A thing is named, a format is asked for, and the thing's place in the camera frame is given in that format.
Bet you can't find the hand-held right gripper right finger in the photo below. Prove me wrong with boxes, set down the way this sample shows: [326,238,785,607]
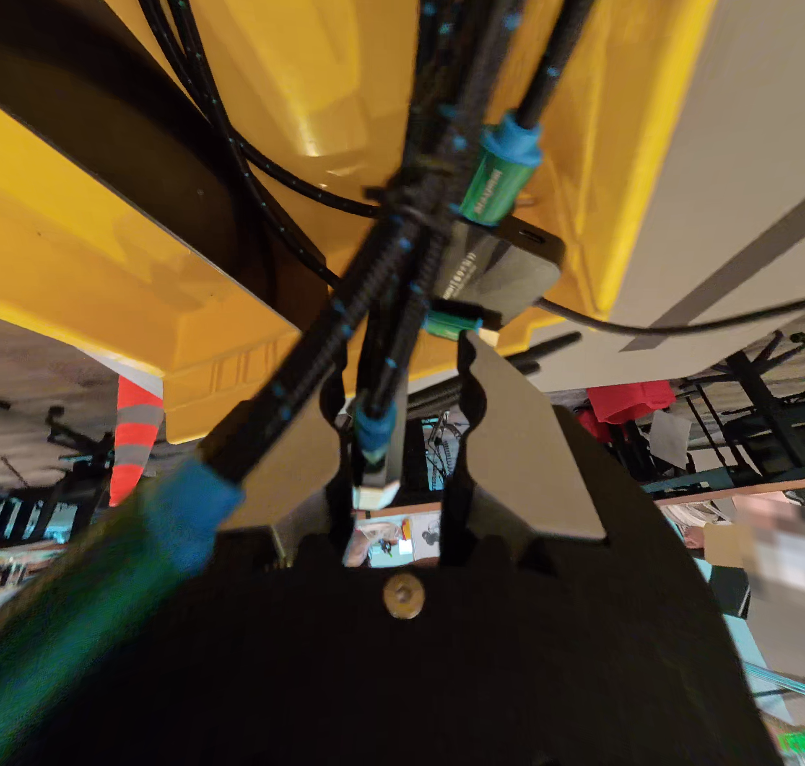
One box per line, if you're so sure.
[438,331,613,547]

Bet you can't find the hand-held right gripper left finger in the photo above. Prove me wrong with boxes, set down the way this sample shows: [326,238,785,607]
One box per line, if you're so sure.
[221,370,356,534]

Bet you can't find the black cable with green plug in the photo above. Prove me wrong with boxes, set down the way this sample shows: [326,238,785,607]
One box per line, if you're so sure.
[0,0,542,729]
[124,0,489,343]

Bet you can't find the black hdmi switch box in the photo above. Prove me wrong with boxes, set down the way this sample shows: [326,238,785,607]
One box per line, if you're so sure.
[432,213,805,339]

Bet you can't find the yellow plastic bin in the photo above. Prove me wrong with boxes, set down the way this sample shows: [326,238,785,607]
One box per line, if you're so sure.
[0,0,734,446]

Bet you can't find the red plastic bin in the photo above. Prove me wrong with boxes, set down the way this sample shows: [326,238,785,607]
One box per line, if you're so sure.
[585,380,680,425]

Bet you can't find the orange traffic cone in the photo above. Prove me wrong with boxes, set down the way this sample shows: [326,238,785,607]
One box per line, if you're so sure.
[109,377,167,509]

